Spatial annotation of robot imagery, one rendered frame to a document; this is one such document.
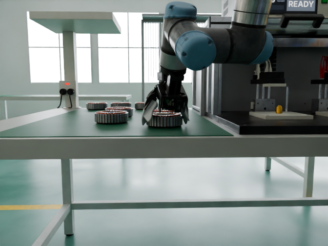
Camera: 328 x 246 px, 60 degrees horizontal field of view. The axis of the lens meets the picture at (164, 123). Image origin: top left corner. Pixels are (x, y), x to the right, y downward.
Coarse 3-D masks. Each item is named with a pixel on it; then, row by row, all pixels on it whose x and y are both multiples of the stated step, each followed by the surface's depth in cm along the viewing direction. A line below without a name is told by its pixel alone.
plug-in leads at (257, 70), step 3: (267, 63) 107; (270, 63) 105; (258, 66) 105; (267, 66) 107; (270, 66) 105; (258, 69) 105; (267, 69) 107; (270, 69) 105; (255, 72) 110; (258, 72) 105; (255, 75) 110; (258, 75) 105; (252, 78) 111; (255, 78) 110; (258, 78) 105
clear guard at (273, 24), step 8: (272, 24) 79; (288, 24) 79; (296, 24) 79; (304, 24) 79; (272, 32) 76; (280, 32) 76; (288, 32) 77; (296, 32) 77; (304, 32) 77; (312, 32) 77; (320, 32) 77
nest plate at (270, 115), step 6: (252, 114) 98; (258, 114) 93; (264, 114) 91; (270, 114) 91; (276, 114) 91; (282, 114) 91; (288, 114) 91; (294, 114) 91; (300, 114) 91; (306, 114) 91
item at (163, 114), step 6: (156, 114) 90; (162, 114) 91; (168, 114) 90; (174, 114) 88; (180, 114) 86; (150, 120) 84; (156, 120) 82; (162, 120) 82; (168, 120) 82; (174, 120) 83; (180, 120) 85; (150, 126) 85; (156, 126) 83; (162, 126) 82; (168, 126) 83; (174, 126) 84
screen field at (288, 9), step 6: (288, 0) 103; (294, 0) 103; (300, 0) 103; (306, 0) 103; (312, 0) 103; (288, 6) 103; (294, 6) 103; (300, 6) 103; (306, 6) 103; (312, 6) 103
